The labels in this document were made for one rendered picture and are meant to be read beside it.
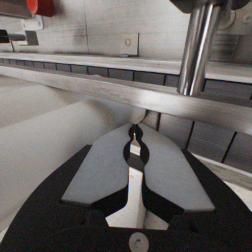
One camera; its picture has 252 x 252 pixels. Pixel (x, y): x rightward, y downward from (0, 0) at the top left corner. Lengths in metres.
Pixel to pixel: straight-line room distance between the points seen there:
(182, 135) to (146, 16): 0.16
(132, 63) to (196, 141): 0.11
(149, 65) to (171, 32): 0.06
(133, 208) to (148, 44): 0.29
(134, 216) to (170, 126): 0.23
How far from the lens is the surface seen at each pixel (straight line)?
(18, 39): 0.30
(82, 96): 0.16
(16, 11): 0.40
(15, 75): 0.21
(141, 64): 0.17
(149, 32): 0.22
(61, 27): 0.35
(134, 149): 0.17
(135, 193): 0.29
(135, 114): 0.15
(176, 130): 0.17
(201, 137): 0.17
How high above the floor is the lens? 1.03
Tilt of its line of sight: 48 degrees down
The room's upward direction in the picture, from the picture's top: 126 degrees counter-clockwise
